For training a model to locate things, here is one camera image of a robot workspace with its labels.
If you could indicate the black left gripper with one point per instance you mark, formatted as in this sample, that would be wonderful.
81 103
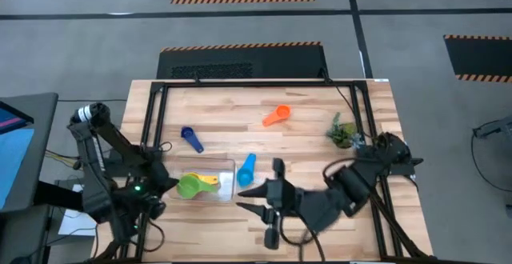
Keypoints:
157 176

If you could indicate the cyan measuring cup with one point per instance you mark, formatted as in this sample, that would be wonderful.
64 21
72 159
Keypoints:
245 174

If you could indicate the clear plastic bin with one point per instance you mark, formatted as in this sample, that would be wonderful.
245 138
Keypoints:
226 176

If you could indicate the green measuring cup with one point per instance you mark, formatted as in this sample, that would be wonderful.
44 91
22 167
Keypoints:
188 186

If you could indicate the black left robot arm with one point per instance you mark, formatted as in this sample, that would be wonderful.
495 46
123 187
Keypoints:
96 176

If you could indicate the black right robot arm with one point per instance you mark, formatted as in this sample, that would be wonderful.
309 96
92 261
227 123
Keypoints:
352 184

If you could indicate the white paper sheet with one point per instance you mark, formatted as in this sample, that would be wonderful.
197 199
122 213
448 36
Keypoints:
74 224

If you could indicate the orange measuring cup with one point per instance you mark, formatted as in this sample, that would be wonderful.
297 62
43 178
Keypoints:
278 114

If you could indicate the black computer monitor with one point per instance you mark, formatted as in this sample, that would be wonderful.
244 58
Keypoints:
24 152

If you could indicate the black aluminium table frame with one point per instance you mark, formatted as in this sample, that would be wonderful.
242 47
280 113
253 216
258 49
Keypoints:
260 84

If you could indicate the potted succulent plant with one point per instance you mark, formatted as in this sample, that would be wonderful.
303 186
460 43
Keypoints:
343 134

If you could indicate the grey stand leg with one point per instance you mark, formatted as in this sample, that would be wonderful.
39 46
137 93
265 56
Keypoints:
496 127

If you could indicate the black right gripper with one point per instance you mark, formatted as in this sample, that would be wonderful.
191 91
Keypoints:
282 200

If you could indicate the small purple measuring cup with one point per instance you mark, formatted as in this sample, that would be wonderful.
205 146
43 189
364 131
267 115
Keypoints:
192 138

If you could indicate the yellow measuring cup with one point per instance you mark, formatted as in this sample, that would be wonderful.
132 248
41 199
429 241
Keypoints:
208 178

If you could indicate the black monitor base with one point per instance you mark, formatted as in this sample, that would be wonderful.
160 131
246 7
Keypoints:
60 196

